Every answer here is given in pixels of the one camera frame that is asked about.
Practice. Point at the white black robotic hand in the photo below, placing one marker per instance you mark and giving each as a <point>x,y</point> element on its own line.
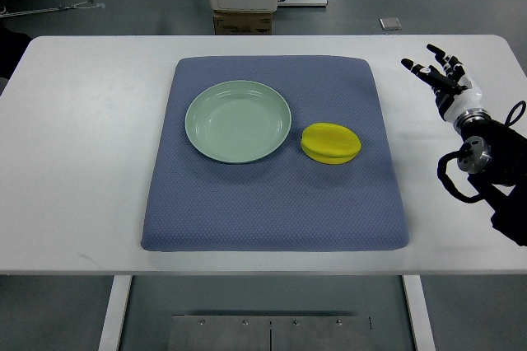
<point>458,96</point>

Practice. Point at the yellow starfruit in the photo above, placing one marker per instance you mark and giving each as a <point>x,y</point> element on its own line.
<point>330,143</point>

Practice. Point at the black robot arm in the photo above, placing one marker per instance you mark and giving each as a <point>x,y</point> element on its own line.
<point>494,157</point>

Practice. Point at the grey floor plate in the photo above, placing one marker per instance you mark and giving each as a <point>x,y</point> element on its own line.
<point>390,23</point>

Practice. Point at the light green plate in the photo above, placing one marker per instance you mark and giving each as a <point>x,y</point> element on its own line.
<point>238,121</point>

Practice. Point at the blue textured mat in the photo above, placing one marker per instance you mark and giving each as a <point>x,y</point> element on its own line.
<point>285,201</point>

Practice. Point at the white right table leg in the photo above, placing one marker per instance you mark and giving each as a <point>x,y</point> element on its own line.
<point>418,314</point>

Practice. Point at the white table leg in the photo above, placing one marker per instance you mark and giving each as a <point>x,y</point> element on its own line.
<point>115,313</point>
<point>418,314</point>

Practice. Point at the cardboard box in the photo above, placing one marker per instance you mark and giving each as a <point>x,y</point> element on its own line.
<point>242,23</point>

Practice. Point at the white left table leg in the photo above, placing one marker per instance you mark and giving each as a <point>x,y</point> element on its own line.
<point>115,313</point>

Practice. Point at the white floor rail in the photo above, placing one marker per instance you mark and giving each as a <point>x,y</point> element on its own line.
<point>302,3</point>

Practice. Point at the metal base plate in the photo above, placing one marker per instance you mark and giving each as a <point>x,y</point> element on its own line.
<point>270,333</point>

